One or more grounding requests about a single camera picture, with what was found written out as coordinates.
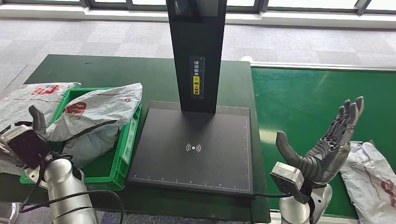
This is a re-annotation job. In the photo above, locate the white window sill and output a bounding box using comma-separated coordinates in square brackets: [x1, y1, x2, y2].
[0, 3, 396, 29]

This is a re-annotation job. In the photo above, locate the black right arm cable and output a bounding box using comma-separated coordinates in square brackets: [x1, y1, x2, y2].
[252, 191, 293, 199]

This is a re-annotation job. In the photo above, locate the grey parcel bag dark red print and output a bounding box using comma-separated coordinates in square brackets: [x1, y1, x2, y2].
[60, 125, 121, 169]

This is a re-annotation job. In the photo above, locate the grey white floor object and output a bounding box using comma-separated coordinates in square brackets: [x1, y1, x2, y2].
[0, 202, 19, 224]

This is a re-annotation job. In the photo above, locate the dark window frame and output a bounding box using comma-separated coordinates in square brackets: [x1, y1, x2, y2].
[0, 0, 396, 15]

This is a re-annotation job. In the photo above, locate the dark green table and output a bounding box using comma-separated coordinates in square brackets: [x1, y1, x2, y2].
[0, 54, 270, 223]

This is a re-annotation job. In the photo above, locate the large white printed parcel bag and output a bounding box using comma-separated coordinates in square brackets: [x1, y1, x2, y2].
[0, 82, 81, 176]

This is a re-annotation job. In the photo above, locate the green plastic crate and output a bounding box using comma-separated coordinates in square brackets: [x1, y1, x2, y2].
[20, 87, 142, 192]

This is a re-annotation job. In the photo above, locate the green conveyor belt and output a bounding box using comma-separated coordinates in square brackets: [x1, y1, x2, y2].
[251, 67, 396, 218]

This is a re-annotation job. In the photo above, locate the black inbound scanner machine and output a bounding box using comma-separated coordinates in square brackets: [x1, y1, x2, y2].
[127, 0, 255, 197]

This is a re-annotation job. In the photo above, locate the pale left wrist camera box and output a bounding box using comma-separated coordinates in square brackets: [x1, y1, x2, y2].
[0, 124, 52, 170]

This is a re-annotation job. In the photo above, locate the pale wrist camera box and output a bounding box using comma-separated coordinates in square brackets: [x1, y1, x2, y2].
[0, 124, 52, 170]
[270, 161, 310, 205]

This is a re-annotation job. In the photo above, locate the black yellow label sticker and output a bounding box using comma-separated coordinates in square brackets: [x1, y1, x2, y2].
[189, 56, 205, 100]

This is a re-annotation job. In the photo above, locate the grey parcel bag red logo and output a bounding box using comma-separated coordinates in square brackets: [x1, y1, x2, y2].
[45, 82, 143, 143]

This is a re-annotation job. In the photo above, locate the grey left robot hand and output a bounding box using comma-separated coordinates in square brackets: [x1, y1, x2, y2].
[28, 105, 48, 138]

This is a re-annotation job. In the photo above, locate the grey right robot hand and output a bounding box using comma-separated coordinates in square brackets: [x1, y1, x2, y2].
[275, 96, 365, 183]

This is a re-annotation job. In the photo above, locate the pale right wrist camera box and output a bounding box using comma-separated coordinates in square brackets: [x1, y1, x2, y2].
[270, 161, 310, 205]

